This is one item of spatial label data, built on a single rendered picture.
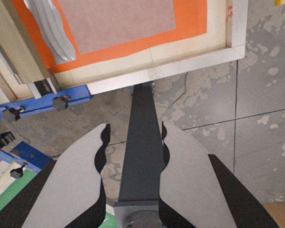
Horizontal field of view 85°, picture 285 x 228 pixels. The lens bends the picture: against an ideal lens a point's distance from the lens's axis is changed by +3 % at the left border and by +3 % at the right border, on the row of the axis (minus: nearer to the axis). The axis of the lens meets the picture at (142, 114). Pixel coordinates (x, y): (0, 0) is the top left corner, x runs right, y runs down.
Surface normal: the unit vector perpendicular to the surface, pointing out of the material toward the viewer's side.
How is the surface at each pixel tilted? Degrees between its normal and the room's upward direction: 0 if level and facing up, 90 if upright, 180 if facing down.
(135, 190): 90
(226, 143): 0
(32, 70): 10
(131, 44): 0
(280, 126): 0
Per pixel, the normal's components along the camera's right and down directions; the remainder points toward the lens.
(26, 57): -0.15, 0.48
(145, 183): -0.04, -0.89
